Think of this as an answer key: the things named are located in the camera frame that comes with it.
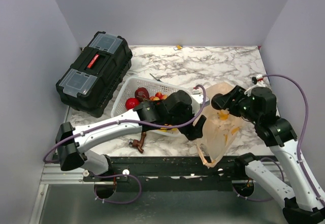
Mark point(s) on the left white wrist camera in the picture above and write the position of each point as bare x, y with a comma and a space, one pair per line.
198, 102

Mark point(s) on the black mounting rail base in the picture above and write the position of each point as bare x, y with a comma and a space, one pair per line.
166, 173

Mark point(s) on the black plastic toolbox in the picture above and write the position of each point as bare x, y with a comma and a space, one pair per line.
89, 83

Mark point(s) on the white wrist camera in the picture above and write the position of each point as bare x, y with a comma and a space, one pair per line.
257, 81
198, 102

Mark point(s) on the red fake tomato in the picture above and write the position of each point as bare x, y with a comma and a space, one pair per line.
131, 103

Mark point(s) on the orange translucent plastic bag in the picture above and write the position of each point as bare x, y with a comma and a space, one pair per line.
219, 131

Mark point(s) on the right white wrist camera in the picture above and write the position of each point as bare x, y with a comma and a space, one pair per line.
257, 81

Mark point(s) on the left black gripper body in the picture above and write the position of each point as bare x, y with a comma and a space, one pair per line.
186, 116

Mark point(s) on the white plastic basket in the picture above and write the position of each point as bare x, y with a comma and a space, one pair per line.
133, 83

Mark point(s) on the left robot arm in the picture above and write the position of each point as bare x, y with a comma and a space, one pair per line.
74, 144

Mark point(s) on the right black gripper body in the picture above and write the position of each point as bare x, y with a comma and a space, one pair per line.
242, 107

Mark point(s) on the brown faucet tap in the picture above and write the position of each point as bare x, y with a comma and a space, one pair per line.
138, 144

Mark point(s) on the red fake cherry bunch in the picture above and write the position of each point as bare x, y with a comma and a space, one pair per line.
158, 97

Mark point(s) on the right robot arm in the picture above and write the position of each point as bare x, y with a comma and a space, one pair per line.
301, 200

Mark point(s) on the red fake apple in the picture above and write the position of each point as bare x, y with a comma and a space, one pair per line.
142, 94

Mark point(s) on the aluminium rail extrusion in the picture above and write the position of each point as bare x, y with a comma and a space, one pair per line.
52, 174

